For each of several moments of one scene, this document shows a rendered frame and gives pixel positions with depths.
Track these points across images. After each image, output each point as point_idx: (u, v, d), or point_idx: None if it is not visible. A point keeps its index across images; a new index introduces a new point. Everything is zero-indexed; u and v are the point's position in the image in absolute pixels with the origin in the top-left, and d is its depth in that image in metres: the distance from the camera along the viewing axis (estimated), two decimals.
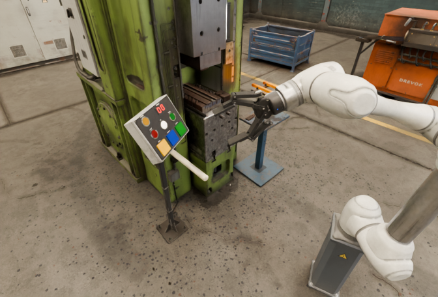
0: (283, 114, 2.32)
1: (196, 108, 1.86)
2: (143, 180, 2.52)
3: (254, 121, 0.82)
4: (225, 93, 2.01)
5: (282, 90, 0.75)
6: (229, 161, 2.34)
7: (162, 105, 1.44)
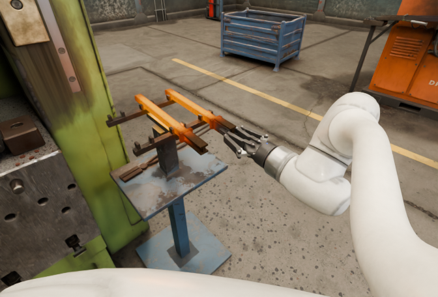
0: (212, 162, 1.04)
1: None
2: None
3: (242, 143, 0.74)
4: (26, 124, 0.73)
5: None
6: (96, 265, 1.06)
7: None
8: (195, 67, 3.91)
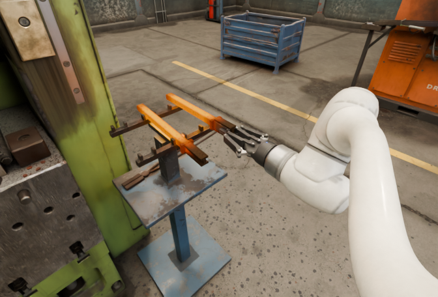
0: (212, 170, 1.07)
1: None
2: None
3: (242, 142, 0.73)
4: (32, 136, 0.76)
5: None
6: (100, 270, 1.09)
7: None
8: (195, 70, 3.94)
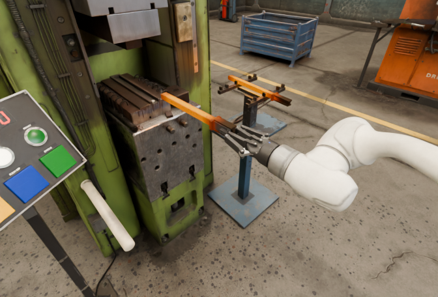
0: (276, 122, 1.53)
1: (123, 115, 1.07)
2: (74, 216, 1.74)
3: (244, 142, 0.74)
4: (180, 89, 1.23)
5: None
6: (196, 193, 1.56)
7: (3, 113, 0.66)
8: (219, 64, 4.40)
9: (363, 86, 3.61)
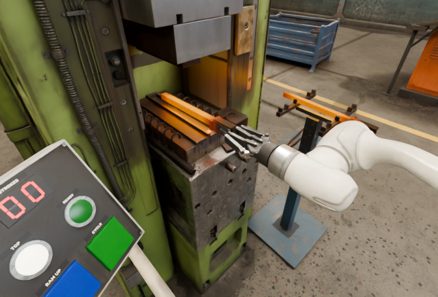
0: None
1: (173, 151, 0.83)
2: None
3: (244, 142, 0.74)
4: (237, 113, 0.99)
5: None
6: (242, 230, 1.32)
7: (34, 183, 0.42)
8: None
9: (392, 92, 3.37)
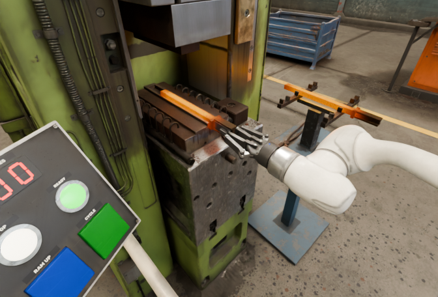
0: None
1: (172, 141, 0.81)
2: None
3: (244, 143, 0.74)
4: (238, 104, 0.96)
5: None
6: (242, 225, 1.29)
7: (23, 165, 0.39)
8: None
9: (394, 90, 3.35)
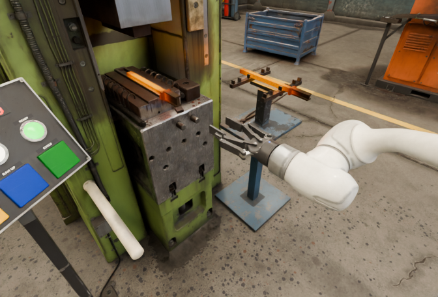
0: (291, 118, 1.44)
1: (130, 109, 0.98)
2: (75, 218, 1.65)
3: (241, 144, 0.73)
4: (191, 83, 1.14)
5: None
6: (205, 194, 1.47)
7: None
8: (223, 61, 4.31)
9: (371, 83, 3.52)
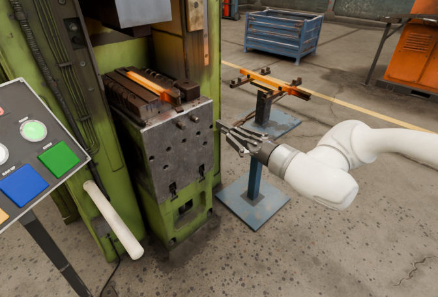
0: (291, 118, 1.44)
1: (130, 109, 0.98)
2: (75, 218, 1.65)
3: (244, 142, 0.74)
4: (191, 83, 1.14)
5: None
6: (205, 194, 1.47)
7: None
8: (223, 61, 4.31)
9: (371, 83, 3.52)
